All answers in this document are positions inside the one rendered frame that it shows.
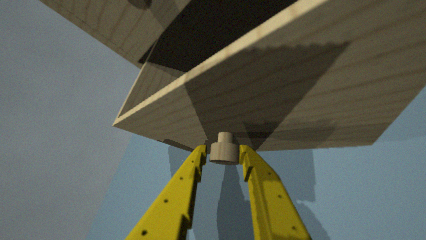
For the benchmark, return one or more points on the tan wooden chest of drawers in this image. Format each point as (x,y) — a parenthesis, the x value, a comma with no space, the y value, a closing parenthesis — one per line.
(141,54)

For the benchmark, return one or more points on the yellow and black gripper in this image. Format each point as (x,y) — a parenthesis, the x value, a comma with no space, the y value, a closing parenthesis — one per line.
(274,215)

